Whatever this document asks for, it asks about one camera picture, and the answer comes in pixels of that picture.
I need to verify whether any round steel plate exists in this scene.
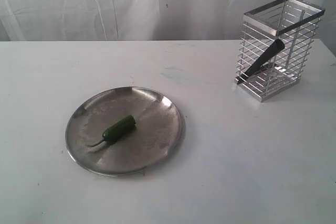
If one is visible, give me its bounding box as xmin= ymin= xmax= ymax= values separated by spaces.
xmin=65 ymin=87 xmax=184 ymax=176

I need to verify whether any green chili pepper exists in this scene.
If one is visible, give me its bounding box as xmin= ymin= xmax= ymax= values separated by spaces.
xmin=86 ymin=115 xmax=136 ymax=147

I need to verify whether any wire metal utensil holder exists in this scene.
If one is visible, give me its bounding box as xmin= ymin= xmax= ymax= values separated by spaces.
xmin=235 ymin=0 xmax=325 ymax=102

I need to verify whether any white backdrop curtain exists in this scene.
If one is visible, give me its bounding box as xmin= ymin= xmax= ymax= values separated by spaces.
xmin=1 ymin=0 xmax=335 ymax=41

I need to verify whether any black kitchen knife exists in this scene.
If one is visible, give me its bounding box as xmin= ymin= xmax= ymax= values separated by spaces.
xmin=237 ymin=39 xmax=285 ymax=85

